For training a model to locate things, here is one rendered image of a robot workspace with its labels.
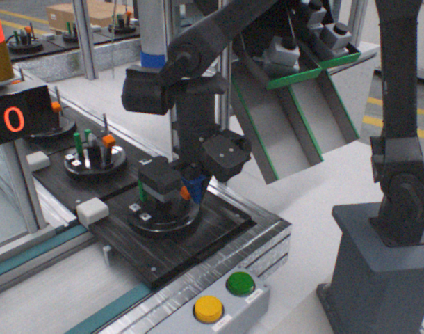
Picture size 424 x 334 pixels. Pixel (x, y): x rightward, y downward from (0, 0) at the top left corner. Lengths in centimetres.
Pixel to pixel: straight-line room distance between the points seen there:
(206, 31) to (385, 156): 27
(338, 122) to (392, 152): 48
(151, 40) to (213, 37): 109
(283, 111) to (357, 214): 34
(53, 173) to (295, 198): 58
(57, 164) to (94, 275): 33
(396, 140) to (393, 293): 23
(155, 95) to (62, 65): 134
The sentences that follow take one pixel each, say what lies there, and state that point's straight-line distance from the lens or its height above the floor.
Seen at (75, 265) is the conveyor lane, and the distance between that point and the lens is 79.
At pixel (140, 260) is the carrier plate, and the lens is 70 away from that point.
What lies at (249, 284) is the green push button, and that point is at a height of 97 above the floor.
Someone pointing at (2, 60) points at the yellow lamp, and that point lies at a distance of 64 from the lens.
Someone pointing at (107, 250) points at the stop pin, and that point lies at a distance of 73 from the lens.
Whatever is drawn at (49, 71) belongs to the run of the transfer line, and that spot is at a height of 91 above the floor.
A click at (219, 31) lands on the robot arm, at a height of 134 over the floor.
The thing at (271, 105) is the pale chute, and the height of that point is 110.
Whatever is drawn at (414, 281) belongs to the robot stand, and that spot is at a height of 102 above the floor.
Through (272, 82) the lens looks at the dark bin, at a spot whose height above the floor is 121.
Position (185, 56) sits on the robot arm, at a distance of 51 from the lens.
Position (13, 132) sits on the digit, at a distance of 67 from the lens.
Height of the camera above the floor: 145
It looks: 32 degrees down
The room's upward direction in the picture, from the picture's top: straight up
